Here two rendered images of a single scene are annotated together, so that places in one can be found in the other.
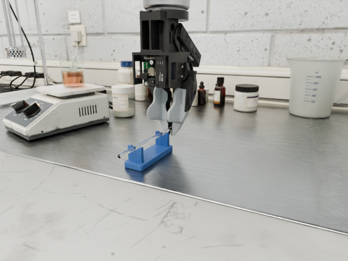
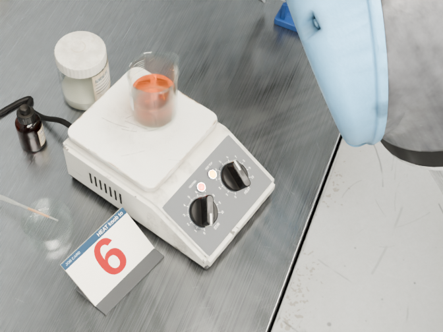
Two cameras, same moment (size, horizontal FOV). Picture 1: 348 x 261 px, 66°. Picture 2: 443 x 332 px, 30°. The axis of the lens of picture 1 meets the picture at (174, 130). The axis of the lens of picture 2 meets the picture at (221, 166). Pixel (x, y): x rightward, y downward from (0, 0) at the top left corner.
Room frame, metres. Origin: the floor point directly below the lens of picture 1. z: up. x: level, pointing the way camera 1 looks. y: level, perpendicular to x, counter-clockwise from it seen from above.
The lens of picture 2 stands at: (0.62, 0.76, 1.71)
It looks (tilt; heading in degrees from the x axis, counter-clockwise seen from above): 57 degrees down; 262
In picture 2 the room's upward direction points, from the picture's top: 5 degrees clockwise
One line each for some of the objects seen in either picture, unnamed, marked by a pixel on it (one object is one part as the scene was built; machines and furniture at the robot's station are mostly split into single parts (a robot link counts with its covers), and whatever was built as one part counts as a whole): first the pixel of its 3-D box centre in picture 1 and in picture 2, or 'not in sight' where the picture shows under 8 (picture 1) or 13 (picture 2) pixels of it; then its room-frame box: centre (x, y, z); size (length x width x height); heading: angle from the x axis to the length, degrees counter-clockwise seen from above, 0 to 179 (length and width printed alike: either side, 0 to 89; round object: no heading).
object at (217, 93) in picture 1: (219, 91); not in sight; (0.84, -0.15, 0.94); 0.04 x 0.04 x 0.09
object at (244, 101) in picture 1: (246, 97); not in sight; (0.78, -0.21, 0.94); 0.07 x 0.07 x 0.07
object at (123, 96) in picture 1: (123, 100); (83, 72); (0.71, 0.14, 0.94); 0.06 x 0.06 x 0.08
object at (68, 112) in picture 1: (62, 108); (163, 161); (0.62, 0.26, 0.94); 0.22 x 0.13 x 0.08; 140
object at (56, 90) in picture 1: (70, 88); (143, 126); (0.64, 0.25, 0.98); 0.12 x 0.12 x 0.01; 50
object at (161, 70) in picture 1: (164, 51); not in sight; (0.46, 0.02, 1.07); 0.09 x 0.08 x 0.12; 151
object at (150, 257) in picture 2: not in sight; (113, 260); (0.68, 0.37, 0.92); 0.09 x 0.06 x 0.04; 46
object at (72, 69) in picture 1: (73, 71); (155, 90); (0.63, 0.23, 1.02); 0.06 x 0.05 x 0.08; 42
